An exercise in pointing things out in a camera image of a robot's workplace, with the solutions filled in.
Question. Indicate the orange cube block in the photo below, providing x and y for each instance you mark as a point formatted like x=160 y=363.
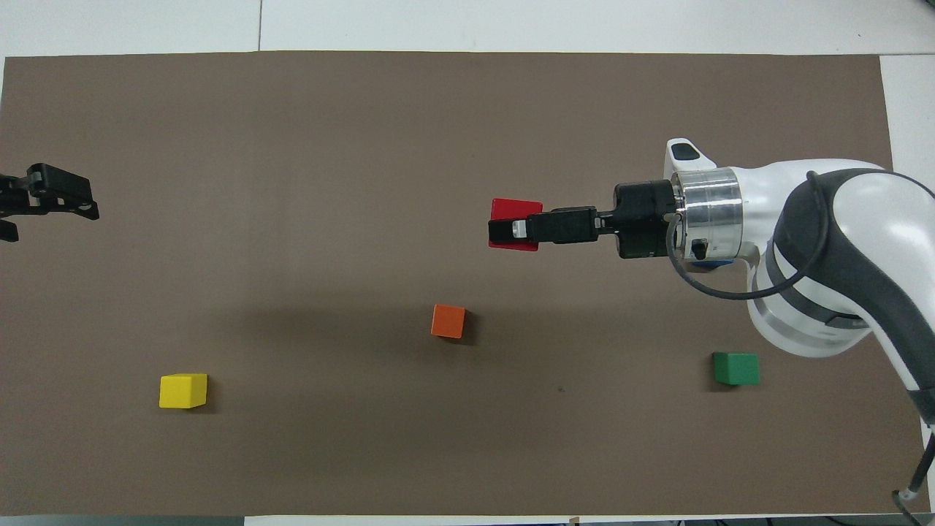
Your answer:
x=448 y=321

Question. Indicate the red cube block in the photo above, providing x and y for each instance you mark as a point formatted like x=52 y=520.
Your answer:
x=520 y=207

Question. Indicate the blue cube block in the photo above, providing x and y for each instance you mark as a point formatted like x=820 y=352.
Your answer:
x=719 y=262

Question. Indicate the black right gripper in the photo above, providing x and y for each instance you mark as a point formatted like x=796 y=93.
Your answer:
x=643 y=219

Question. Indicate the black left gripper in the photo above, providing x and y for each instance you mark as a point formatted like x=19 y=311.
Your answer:
x=11 y=196

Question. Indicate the green cube block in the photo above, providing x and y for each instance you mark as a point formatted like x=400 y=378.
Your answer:
x=736 y=369

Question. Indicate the yellow cube block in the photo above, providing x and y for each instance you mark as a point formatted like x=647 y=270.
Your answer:
x=182 y=391

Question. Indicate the brown table mat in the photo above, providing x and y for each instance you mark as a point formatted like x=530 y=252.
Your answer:
x=365 y=131

